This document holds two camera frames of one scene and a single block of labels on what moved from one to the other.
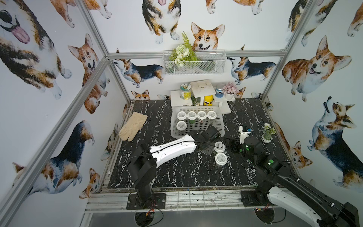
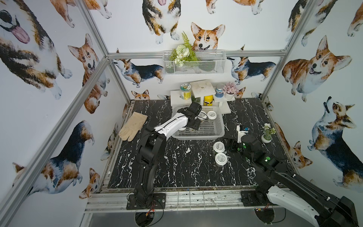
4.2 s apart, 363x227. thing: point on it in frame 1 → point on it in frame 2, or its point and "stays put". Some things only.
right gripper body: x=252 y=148 stays put
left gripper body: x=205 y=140 → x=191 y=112
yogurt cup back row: x=201 y=115 stays put
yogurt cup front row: x=211 y=115 stays put
